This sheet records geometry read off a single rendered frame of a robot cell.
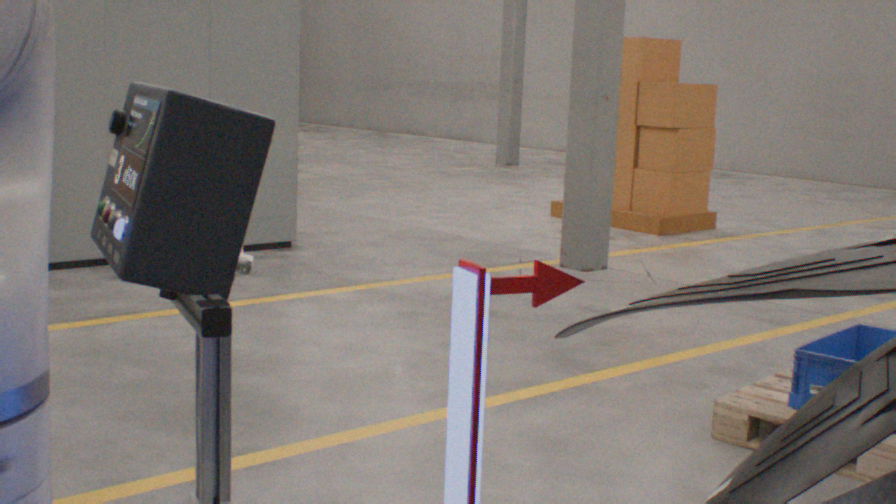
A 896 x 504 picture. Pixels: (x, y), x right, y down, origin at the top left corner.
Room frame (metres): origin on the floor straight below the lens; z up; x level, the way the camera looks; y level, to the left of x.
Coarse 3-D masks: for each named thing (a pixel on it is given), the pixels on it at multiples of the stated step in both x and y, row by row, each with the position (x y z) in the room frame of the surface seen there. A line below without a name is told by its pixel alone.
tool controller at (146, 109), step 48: (144, 96) 1.11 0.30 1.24; (192, 96) 1.02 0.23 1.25; (144, 144) 1.04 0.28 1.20; (192, 144) 1.01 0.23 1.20; (240, 144) 1.03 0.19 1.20; (144, 192) 1.00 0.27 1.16; (192, 192) 1.01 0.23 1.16; (240, 192) 1.03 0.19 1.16; (96, 240) 1.16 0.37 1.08; (144, 240) 1.00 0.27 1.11; (192, 240) 1.01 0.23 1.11; (240, 240) 1.03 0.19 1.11; (192, 288) 1.01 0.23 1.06
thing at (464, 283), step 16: (464, 272) 0.50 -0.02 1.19; (464, 288) 0.50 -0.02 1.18; (464, 304) 0.50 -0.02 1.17; (464, 320) 0.49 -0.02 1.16; (464, 336) 0.49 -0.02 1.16; (464, 352) 0.49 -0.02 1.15; (464, 368) 0.49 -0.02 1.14; (464, 384) 0.49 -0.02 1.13; (448, 400) 0.51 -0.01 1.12; (464, 400) 0.49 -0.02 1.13; (448, 416) 0.51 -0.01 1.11; (464, 416) 0.49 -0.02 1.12; (448, 432) 0.51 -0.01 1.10; (464, 432) 0.49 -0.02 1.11; (448, 448) 0.51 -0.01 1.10; (464, 448) 0.49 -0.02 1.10; (448, 464) 0.51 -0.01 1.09; (464, 464) 0.49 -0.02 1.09; (448, 480) 0.50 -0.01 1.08; (464, 480) 0.49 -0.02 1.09; (448, 496) 0.50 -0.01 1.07; (464, 496) 0.49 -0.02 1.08
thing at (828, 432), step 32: (832, 384) 0.83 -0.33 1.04; (864, 384) 0.77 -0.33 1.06; (800, 416) 0.82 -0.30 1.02; (832, 416) 0.77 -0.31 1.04; (864, 416) 0.73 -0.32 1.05; (768, 448) 0.82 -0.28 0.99; (800, 448) 0.77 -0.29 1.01; (832, 448) 0.73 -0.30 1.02; (864, 448) 0.70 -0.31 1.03; (736, 480) 0.81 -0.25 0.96; (768, 480) 0.76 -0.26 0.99; (800, 480) 0.73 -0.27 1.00
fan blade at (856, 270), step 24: (888, 240) 0.65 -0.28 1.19; (768, 264) 0.66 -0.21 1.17; (792, 264) 0.60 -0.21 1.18; (816, 264) 0.60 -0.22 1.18; (840, 264) 0.59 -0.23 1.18; (864, 264) 0.59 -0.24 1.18; (888, 264) 0.59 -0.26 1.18; (696, 288) 0.59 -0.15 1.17; (720, 288) 0.55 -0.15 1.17; (744, 288) 0.54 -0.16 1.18; (768, 288) 0.52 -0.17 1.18; (792, 288) 0.51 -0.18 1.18; (816, 288) 0.50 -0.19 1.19; (840, 288) 0.50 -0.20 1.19; (864, 288) 0.50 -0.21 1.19; (888, 288) 0.51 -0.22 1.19; (624, 312) 0.54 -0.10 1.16
